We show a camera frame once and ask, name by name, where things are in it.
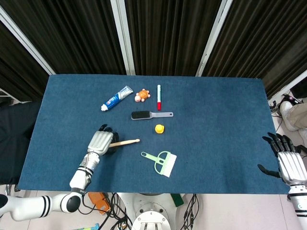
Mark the orange pink turtle toy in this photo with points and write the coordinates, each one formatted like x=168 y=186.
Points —
x=142 y=95

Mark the white shoe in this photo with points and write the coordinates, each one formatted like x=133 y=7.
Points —
x=286 y=112

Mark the blue white toothpaste tube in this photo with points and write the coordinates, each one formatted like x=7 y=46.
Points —
x=116 y=98

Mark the beige trouser leg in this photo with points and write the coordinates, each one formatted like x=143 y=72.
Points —
x=299 y=115

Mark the orange device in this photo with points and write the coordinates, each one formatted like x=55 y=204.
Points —
x=99 y=202

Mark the yellow rubber duck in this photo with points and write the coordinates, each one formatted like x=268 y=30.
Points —
x=159 y=129

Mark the white frame post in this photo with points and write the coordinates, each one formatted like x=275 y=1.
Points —
x=214 y=38
x=290 y=83
x=123 y=38
x=26 y=40

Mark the wooden drumstick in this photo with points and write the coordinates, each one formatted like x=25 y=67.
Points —
x=127 y=141

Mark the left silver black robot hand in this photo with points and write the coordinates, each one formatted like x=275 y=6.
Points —
x=100 y=141

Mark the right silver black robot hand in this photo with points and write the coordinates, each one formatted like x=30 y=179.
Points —
x=291 y=165

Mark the green hand broom white bristles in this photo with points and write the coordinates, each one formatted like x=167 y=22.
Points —
x=168 y=164

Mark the blue table cloth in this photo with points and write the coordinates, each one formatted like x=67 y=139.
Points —
x=216 y=134

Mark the white marker with red cap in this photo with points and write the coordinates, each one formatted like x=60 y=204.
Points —
x=159 y=95

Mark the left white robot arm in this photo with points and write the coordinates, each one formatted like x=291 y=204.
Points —
x=79 y=177

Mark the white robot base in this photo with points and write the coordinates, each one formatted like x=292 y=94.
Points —
x=151 y=212

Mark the dark green block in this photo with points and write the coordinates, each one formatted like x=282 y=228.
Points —
x=177 y=200

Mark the dark pleated curtain panel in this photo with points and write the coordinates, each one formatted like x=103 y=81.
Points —
x=172 y=36
x=72 y=33
x=16 y=67
x=263 y=40

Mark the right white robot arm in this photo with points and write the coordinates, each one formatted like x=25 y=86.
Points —
x=298 y=198

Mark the grey brush with black bristles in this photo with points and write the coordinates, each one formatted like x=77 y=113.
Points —
x=139 y=115

